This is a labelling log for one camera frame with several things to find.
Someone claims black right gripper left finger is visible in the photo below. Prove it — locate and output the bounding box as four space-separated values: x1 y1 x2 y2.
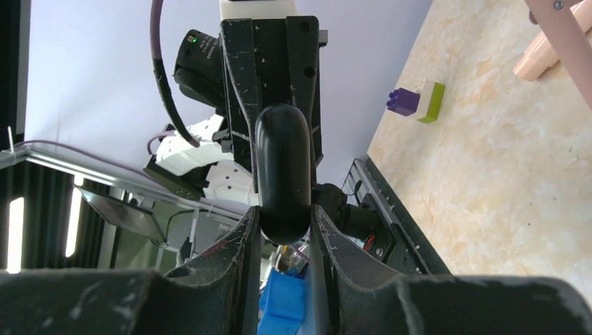
1 207 261 334

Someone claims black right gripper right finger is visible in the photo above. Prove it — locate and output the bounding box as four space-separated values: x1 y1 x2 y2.
311 206 591 334

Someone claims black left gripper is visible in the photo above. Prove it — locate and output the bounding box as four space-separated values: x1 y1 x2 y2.
220 16 323 192

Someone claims black earbud charging case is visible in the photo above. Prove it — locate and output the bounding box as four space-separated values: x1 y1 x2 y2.
255 104 311 245

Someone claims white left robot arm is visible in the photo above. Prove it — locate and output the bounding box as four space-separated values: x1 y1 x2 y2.
145 16 327 206

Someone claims purple green toy block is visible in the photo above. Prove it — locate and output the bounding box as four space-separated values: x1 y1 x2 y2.
385 79 445 124

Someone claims pink music stand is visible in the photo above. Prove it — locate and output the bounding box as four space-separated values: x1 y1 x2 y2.
526 0 591 106

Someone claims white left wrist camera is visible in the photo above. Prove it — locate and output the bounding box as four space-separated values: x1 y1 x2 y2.
219 0 298 21

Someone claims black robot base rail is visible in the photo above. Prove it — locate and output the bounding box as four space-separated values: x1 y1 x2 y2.
313 158 451 275

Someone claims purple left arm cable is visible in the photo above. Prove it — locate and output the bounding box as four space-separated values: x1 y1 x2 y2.
147 0 202 156

